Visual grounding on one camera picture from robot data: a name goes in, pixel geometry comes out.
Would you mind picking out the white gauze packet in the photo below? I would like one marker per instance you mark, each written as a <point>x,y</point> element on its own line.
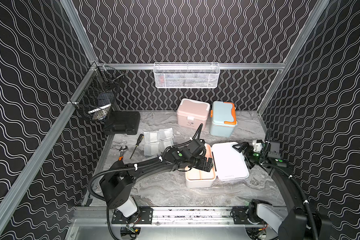
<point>151,149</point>
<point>151,137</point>
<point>165,134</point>
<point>163,144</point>

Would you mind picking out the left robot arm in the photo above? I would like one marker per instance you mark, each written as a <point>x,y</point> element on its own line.
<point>114,186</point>

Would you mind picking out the blue orange first aid box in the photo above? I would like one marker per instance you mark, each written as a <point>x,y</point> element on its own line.
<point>224,119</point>

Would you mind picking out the orange handled adjustable wrench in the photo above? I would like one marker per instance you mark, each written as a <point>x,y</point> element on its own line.
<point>122,151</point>

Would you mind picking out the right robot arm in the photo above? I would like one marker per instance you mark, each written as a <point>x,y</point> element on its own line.
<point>298,220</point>

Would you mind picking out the white pink first aid box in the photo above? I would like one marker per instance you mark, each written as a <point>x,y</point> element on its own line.
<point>229,165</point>

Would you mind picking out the black wire wall basket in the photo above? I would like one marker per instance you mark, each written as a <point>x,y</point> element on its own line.
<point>99,96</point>

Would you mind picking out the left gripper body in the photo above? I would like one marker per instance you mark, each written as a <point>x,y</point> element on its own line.
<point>206,163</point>

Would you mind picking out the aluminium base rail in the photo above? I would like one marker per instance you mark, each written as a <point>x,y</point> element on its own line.
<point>170,217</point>

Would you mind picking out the black plastic tool case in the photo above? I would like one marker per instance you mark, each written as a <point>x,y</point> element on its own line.
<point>122,123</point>

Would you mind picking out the white wire wall basket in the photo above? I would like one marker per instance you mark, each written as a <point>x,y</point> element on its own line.
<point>197,75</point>

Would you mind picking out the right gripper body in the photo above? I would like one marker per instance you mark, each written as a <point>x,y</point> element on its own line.
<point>251,157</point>

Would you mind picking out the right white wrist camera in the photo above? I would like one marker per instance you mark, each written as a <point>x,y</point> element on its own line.
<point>257,145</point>

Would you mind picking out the black yellow screwdriver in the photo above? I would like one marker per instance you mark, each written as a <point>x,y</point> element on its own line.
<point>139,140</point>

